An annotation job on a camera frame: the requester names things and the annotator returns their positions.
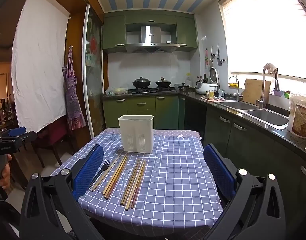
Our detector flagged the white rice cooker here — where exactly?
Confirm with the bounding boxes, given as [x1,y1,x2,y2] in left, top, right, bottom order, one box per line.
[195,67,220,95]

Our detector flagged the small steel pot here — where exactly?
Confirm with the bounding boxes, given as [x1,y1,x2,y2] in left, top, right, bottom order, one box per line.
[177,83,190,92]

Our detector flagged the wooden chopstick four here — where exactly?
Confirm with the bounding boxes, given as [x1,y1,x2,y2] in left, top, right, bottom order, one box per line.
[120,159,140,206]

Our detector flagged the printed paper bag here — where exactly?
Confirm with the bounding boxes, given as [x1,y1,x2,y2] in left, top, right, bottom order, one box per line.
[288,93,306,139]

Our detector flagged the wooden chopstick one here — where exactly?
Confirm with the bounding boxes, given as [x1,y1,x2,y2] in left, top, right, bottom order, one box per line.
[91,155,121,191]

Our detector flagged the gas stove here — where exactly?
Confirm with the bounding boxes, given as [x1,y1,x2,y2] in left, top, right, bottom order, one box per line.
[129,87,176,94]

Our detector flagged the steel kitchen faucet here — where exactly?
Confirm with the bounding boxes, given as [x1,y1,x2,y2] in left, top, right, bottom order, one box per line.
[256,63,280,109]

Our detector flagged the black wok right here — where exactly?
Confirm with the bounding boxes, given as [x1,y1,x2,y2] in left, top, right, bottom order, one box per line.
[155,77,171,87]

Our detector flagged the steel range hood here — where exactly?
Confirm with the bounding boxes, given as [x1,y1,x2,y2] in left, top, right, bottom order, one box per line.
[125,24,180,53]

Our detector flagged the blue checkered tablecloth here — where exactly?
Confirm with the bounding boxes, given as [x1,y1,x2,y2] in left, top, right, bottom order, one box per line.
[50,127,225,230]

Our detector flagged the white hanging sheet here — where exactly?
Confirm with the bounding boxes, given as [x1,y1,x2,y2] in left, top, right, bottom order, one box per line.
[11,0,69,132]

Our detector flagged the green upper cabinets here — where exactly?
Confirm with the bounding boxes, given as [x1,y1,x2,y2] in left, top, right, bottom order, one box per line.
[103,9,197,53]

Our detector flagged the glass sliding door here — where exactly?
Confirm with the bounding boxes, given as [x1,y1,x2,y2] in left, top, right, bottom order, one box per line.
[81,4,104,139]

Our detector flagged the wooden chopstick three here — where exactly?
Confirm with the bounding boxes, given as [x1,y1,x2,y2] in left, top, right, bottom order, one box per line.
[104,156,129,200]

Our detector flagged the wooden cutting board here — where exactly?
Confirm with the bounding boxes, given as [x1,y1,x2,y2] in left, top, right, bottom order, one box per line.
[242,79,271,107]

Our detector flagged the wooden chopstick seven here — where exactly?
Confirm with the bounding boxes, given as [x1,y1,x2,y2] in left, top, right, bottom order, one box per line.
[131,160,146,209]

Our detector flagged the white plastic utensil holder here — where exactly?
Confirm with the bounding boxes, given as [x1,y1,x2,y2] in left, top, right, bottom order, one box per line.
[118,115,154,153]

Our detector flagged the green cabinets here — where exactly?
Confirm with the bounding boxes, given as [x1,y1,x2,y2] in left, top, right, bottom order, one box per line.
[103,93,185,129]
[103,9,197,53]

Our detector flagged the black wok left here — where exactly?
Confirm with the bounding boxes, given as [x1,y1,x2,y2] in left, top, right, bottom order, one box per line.
[132,76,151,89]

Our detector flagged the steel double sink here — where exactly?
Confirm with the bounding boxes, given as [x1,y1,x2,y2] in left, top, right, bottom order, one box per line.
[220,100,289,131]

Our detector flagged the clear plastic spoon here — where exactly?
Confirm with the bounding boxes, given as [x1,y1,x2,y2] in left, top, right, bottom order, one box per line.
[120,166,130,201]

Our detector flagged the small steel faucet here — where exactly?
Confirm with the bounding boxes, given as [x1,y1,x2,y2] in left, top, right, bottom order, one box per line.
[228,76,240,101]

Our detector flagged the wooden chopstick five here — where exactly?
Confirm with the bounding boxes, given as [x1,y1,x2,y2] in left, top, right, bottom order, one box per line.
[124,160,142,208]

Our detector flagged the black wok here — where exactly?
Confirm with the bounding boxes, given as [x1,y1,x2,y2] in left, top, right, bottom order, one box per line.
[132,76,151,89]
[155,77,171,87]

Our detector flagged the red wooden chair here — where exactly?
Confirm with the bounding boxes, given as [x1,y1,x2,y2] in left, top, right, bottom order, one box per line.
[31,116,75,168]

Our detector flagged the purple apron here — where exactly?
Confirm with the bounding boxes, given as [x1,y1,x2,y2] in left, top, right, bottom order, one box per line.
[62,46,86,131]

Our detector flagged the green lower cabinets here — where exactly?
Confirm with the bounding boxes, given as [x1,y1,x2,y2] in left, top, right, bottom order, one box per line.
[103,93,185,129]

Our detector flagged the person left hand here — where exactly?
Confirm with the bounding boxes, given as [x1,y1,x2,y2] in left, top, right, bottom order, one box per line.
[0,154,12,190]

